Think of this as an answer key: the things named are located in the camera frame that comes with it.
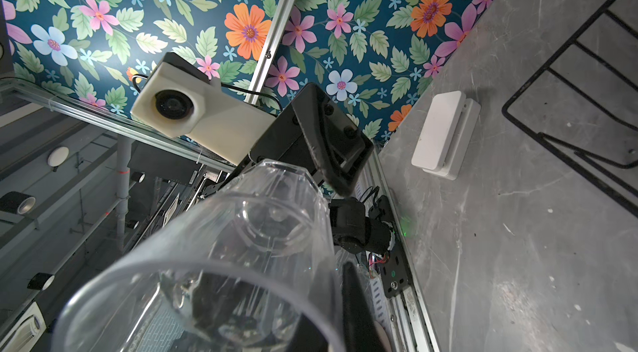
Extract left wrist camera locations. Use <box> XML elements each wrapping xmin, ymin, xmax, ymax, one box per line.
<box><xmin>131</xmin><ymin>52</ymin><xmax>275</xmax><ymax>165</ymax></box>

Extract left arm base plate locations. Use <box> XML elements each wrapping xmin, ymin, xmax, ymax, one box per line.
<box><xmin>368</xmin><ymin>196</ymin><xmax>414</xmax><ymax>298</ymax></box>

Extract clear glass cup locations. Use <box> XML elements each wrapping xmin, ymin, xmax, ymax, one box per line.
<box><xmin>53</xmin><ymin>159</ymin><xmax>345</xmax><ymax>351</ymax></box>

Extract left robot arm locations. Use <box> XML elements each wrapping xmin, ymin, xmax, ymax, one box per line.
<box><xmin>234</xmin><ymin>83</ymin><xmax>393</xmax><ymax>255</ymax></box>

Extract black wire dish rack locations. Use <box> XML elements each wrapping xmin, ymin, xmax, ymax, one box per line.
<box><xmin>502</xmin><ymin>0</ymin><xmax>637</xmax><ymax>215</ymax></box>

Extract white box left side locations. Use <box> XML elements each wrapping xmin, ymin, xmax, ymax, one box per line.
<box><xmin>411</xmin><ymin>91</ymin><xmax>481</xmax><ymax>180</ymax></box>

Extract aluminium front rail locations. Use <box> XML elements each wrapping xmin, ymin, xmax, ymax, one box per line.
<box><xmin>356</xmin><ymin>153</ymin><xmax>440</xmax><ymax>351</ymax></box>

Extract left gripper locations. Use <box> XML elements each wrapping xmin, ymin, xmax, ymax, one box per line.
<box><xmin>239</xmin><ymin>83</ymin><xmax>374</xmax><ymax>195</ymax></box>

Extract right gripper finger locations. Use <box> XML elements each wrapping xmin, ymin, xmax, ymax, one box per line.
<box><xmin>342</xmin><ymin>262</ymin><xmax>386</xmax><ymax>352</ymax></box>

